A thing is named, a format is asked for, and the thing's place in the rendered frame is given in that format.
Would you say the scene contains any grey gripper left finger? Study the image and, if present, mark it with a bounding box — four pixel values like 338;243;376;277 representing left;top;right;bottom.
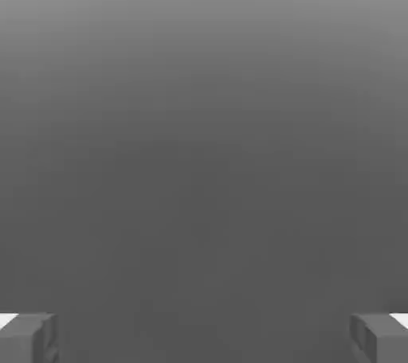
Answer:
0;312;61;363

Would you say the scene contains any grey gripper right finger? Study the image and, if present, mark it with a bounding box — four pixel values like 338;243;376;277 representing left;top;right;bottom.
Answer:
348;312;408;363

